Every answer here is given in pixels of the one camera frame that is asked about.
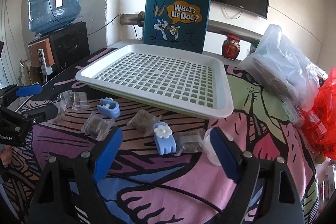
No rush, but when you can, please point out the blue screw clip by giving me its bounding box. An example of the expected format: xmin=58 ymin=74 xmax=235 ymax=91
xmin=97 ymin=97 xmax=121 ymax=119

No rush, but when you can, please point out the blue flower clip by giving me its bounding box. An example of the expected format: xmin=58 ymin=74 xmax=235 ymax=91
xmin=153 ymin=122 xmax=177 ymax=156

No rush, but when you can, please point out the person's left hand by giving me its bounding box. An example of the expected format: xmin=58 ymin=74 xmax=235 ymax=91
xmin=1 ymin=145 xmax=13 ymax=167

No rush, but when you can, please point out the black speaker cabinet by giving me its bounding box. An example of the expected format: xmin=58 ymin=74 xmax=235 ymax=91
xmin=27 ymin=22 xmax=90 ymax=74

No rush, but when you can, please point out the red plastic bag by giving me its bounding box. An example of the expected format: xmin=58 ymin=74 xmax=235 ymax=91
xmin=301 ymin=68 xmax=335 ymax=160

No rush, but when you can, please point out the colourful cartoon blanket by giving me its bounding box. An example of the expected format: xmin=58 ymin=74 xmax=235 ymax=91
xmin=1 ymin=49 xmax=318 ymax=223

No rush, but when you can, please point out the clear plastic bag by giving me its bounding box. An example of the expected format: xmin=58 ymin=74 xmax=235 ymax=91
xmin=239 ymin=24 xmax=319 ymax=111

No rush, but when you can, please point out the white perforated plastic tray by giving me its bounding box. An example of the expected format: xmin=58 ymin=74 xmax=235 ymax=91
xmin=76 ymin=44 xmax=234 ymax=119

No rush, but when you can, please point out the green white box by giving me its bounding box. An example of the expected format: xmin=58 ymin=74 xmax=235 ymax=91
xmin=249 ymin=42 xmax=260 ymax=55

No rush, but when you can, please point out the red lidded jar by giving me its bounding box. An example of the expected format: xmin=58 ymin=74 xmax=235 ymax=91
xmin=222 ymin=34 xmax=240 ymax=60

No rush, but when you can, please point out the teal Bugs Bunny tote bag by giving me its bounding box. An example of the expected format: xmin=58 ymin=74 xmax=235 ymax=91
xmin=142 ymin=0 xmax=211 ymax=53

